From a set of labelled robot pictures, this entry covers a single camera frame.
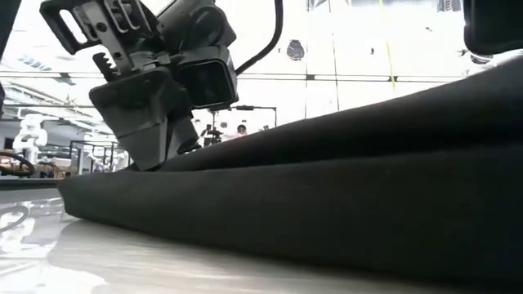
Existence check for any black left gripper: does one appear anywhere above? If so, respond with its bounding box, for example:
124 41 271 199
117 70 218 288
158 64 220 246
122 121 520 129
39 0 202 172

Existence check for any black cloth napkin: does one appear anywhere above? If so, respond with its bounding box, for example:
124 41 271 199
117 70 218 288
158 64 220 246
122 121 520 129
56 55 523 287

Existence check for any long ceiling light strip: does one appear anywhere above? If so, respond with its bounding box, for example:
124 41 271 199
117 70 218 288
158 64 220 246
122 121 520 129
0 72 467 82

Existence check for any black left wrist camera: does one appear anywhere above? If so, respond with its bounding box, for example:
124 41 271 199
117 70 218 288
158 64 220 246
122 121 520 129
157 0 240 112

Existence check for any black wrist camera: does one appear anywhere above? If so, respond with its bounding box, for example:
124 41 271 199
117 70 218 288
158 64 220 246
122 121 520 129
157 0 240 112
463 0 523 56

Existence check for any black metal gantry frame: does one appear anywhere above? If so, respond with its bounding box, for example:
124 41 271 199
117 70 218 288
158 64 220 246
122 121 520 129
210 105 278 142

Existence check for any dark curved hose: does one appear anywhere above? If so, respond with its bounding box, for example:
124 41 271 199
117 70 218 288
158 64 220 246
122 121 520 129
0 150 37 179

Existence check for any black aluminium table frame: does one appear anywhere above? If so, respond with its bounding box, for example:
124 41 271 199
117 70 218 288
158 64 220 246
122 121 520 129
0 176 62 191

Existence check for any black ceiling cable reel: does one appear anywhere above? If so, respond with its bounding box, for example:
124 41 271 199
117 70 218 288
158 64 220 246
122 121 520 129
285 39 306 62

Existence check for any black left camera cable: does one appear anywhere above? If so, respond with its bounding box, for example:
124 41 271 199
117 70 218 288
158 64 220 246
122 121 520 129
235 0 284 77

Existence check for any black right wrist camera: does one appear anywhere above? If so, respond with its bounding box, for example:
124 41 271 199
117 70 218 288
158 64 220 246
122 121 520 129
463 0 523 56

